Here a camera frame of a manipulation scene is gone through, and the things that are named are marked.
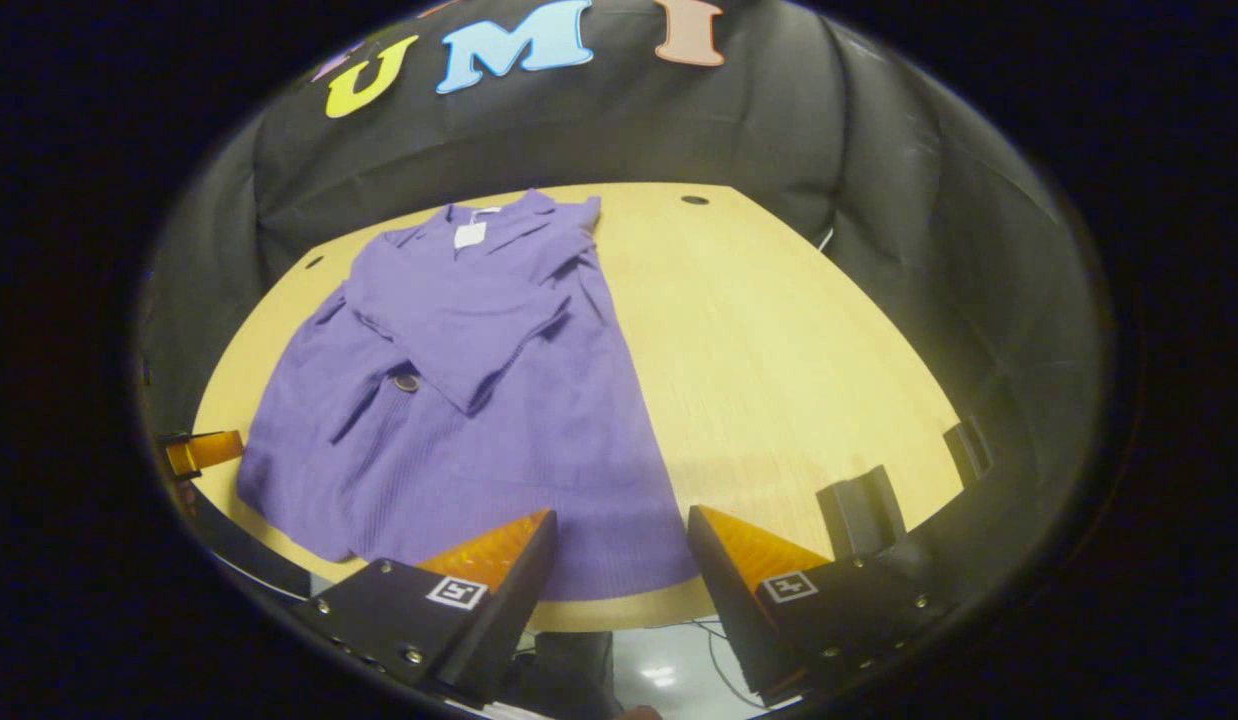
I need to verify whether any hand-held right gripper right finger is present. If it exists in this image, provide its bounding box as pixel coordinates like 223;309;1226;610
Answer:
687;505;955;706

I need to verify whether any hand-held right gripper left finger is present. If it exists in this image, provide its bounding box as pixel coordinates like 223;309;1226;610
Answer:
299;508;560;701

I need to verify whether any purple knit cardigan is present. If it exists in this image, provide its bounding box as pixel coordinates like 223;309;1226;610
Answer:
236;190;702;603

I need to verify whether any black backdrop cloth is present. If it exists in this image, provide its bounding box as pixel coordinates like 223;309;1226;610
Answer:
139;0;1115;601

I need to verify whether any black floor cable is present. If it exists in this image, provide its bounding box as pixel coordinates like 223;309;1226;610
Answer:
694;618;775;709

